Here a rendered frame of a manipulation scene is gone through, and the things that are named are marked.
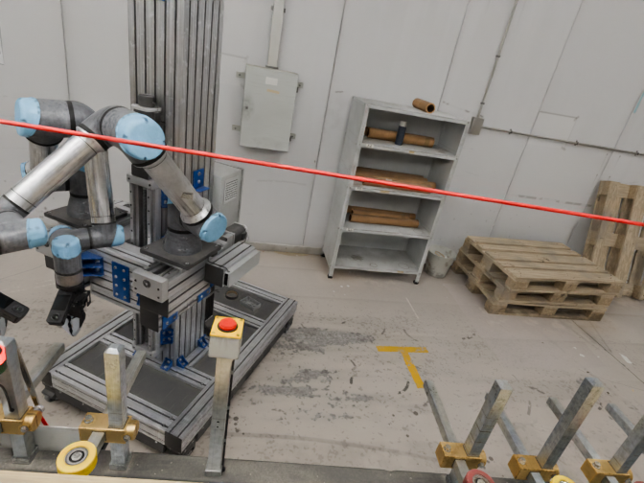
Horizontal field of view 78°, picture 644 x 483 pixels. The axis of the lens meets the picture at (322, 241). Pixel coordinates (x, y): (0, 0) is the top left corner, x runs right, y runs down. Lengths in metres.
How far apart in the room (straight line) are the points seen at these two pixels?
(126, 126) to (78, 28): 2.53
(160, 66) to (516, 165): 3.52
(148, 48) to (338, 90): 2.10
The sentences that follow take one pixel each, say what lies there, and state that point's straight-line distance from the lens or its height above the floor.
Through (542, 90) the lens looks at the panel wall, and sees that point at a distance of 4.39.
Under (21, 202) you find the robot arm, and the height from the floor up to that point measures 1.34.
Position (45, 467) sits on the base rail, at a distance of 1.45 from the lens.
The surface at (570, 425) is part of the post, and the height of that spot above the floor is 1.02.
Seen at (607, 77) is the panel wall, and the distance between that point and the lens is 4.78.
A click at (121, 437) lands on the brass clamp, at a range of 1.28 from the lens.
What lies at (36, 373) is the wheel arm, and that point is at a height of 0.86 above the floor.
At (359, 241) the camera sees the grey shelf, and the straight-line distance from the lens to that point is 4.05.
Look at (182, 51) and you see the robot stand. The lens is 1.68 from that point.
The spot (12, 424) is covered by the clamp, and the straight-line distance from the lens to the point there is 1.35.
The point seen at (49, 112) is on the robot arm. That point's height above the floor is 1.53.
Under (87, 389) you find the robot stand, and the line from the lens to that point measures 2.28.
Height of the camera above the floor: 1.83
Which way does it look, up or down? 25 degrees down
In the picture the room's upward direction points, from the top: 11 degrees clockwise
